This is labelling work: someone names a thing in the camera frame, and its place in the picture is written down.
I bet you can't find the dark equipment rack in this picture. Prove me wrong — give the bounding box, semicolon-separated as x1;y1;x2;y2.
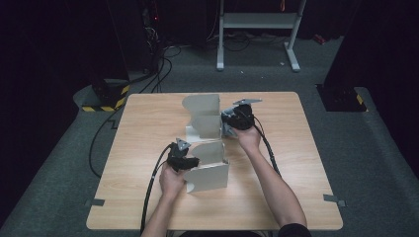
139;0;166;75

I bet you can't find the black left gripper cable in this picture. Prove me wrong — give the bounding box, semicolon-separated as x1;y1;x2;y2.
139;142;174;235

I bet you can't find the person's left hand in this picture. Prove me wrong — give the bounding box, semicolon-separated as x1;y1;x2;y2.
158;162;187;198

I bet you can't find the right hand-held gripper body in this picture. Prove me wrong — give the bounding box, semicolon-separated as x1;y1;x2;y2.
226;98;263;131

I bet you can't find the person's dark clothing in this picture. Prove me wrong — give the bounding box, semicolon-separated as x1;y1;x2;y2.
179;222;312;237

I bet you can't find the person's right hand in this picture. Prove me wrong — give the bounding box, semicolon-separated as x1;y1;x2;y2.
235;126;263;154

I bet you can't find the white metal stand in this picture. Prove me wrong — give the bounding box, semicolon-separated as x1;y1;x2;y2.
215;0;307;73

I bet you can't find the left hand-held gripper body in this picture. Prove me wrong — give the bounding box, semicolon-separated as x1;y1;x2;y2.
166;137;196;173

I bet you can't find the coiled black floor cable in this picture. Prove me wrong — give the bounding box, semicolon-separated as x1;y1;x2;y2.
223;33;251;52

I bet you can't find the grey expandable metal bookend rack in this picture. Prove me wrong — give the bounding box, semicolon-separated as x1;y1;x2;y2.
182;93;230;195

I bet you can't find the black base with yellow stripes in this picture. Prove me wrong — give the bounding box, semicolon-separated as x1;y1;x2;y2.
315;83;370;113
81;78;130;113

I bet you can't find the grey textured cloth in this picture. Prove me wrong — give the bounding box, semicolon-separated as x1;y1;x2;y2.
220;110;239;138

